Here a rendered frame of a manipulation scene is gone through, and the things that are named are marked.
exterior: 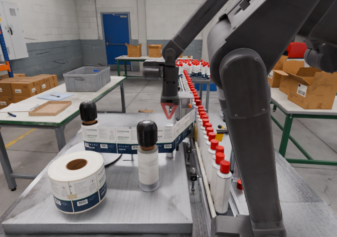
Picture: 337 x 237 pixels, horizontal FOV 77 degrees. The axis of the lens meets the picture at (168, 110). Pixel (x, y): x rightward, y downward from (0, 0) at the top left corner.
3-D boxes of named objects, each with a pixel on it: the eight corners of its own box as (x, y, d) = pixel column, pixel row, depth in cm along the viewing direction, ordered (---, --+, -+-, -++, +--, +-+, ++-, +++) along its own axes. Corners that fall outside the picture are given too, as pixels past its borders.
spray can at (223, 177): (211, 204, 83) (215, 158, 76) (225, 203, 83) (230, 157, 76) (215, 214, 78) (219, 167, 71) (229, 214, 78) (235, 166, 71)
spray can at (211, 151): (203, 179, 97) (206, 138, 89) (213, 177, 98) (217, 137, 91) (208, 186, 92) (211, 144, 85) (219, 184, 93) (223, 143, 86)
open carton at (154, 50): (146, 57, 616) (146, 44, 603) (149, 55, 656) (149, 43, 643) (161, 57, 610) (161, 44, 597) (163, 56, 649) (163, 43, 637)
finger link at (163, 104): (159, 121, 81) (160, 97, 77) (160, 114, 87) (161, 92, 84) (177, 121, 81) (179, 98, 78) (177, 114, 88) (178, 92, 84)
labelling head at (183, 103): (173, 128, 146) (174, 92, 137) (192, 128, 146) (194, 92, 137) (174, 137, 133) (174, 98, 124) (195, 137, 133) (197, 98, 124)
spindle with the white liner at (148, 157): (140, 178, 97) (136, 117, 87) (159, 178, 97) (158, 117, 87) (137, 192, 89) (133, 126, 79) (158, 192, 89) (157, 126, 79)
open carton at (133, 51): (125, 57, 621) (124, 43, 608) (130, 55, 665) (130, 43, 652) (138, 57, 615) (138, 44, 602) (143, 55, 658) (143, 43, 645)
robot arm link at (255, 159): (276, 45, 17) (249, 12, 26) (206, 65, 19) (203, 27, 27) (290, 255, 41) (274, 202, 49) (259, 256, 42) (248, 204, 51)
